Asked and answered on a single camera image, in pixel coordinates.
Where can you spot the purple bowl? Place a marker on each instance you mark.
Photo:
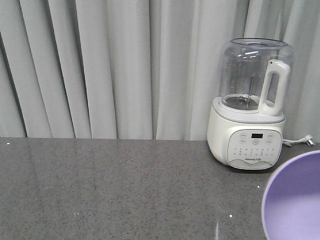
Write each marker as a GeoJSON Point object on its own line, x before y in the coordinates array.
{"type": "Point", "coordinates": [290, 208]}

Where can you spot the grey pleated curtain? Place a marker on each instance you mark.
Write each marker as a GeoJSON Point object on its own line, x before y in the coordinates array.
{"type": "Point", "coordinates": [141, 69]}

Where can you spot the white soy milk blender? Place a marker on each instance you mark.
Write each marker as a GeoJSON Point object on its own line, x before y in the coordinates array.
{"type": "Point", "coordinates": [246, 120]}

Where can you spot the white blender power plug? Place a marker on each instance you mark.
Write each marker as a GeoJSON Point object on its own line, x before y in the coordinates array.
{"type": "Point", "coordinates": [308, 140]}

